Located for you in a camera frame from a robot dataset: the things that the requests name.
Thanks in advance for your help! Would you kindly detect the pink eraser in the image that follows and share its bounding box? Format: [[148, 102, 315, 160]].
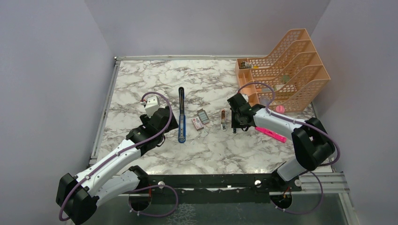
[[221, 109, 227, 131]]

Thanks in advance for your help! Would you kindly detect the blue stapler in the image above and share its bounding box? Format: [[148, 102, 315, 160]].
[[178, 87, 186, 143]]

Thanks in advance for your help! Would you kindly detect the red white staple box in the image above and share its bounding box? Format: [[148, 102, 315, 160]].
[[192, 117, 204, 130]]

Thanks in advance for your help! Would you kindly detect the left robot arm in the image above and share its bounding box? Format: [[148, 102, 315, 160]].
[[55, 106, 178, 225]]

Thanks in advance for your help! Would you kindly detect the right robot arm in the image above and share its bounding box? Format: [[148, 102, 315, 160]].
[[227, 93, 337, 191]]

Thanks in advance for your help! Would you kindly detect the pink highlighter marker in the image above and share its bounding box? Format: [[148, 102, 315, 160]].
[[255, 127, 287, 143]]

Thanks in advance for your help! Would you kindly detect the pink capped pen tube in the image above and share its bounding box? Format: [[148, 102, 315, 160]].
[[275, 105, 285, 114]]

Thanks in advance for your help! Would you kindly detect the orange desk organizer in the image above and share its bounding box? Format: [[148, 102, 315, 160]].
[[235, 29, 330, 113]]

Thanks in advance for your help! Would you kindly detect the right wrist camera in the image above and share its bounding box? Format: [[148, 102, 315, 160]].
[[242, 94, 249, 102]]

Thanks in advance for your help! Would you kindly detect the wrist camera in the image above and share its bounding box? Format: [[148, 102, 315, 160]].
[[242, 94, 249, 102], [141, 96, 160, 118]]

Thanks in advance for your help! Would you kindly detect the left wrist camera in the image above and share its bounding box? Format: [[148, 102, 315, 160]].
[[141, 96, 160, 118]]

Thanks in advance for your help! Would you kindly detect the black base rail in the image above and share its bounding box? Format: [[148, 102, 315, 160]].
[[124, 173, 302, 204]]

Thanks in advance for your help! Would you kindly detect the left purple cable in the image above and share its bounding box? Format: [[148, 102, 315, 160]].
[[58, 91, 180, 222]]

